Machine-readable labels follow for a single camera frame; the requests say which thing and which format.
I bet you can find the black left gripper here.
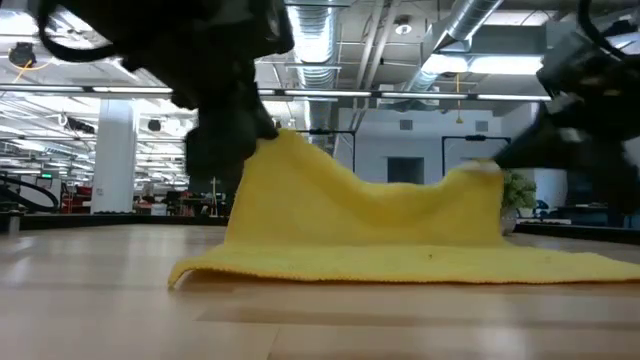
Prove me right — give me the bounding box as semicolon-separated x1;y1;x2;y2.
121;43;280;184

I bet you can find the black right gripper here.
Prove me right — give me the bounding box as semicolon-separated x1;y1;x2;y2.
491;88;640;217

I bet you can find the yellow microfiber towel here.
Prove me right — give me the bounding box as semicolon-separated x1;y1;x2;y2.
167;128;640;290

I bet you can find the artificial plant in patterned pot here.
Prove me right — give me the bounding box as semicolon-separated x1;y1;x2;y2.
499;169;539;236

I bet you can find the white building pillar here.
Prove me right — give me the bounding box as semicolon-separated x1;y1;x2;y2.
91;99;138;214

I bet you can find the grey door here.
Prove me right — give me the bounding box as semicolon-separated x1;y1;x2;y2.
386;156;426;185

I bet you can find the black keyboard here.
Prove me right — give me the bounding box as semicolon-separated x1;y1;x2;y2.
0;213;640;246

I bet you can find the red tool cabinet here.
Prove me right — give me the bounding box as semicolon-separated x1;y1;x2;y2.
62;183;94;210

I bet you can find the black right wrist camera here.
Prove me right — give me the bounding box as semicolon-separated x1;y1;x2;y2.
535;30;609;99

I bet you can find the yellow hanging cord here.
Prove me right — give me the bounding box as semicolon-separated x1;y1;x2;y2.
453;72;465;125

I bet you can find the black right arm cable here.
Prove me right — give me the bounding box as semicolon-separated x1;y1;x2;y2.
577;0;627;59

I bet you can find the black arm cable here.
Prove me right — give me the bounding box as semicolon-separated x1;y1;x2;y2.
37;0;117;64
577;0;627;59

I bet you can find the corrugated silver duct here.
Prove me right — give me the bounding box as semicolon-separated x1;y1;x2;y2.
287;4;342;154

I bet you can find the slanted silver ventilation duct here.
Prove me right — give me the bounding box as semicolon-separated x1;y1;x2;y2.
399;0;506;94

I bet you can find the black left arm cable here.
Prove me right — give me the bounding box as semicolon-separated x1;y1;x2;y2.
37;0;117;64

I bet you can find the long ceiling light rail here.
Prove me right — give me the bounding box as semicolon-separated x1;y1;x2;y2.
0;83;551;101

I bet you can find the black ceiling cable reel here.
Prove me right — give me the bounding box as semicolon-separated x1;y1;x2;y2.
8;41;37;69

